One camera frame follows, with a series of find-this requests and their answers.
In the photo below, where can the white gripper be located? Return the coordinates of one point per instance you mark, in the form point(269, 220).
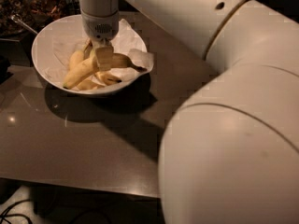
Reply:
point(99, 27)

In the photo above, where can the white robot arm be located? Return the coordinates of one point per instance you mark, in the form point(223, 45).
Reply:
point(230, 153)

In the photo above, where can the green-stemmed yellow banana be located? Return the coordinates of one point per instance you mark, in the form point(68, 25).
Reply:
point(104, 76)

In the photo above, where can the white ceramic bowl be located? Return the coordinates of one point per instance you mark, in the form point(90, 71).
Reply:
point(46, 47)

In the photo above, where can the white paper liner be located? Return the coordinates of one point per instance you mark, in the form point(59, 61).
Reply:
point(130, 61)

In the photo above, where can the glass jar of nuts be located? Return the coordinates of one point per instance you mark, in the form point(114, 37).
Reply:
point(18, 9)

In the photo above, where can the metal scoop handle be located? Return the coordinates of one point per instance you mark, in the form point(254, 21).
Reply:
point(17, 20)

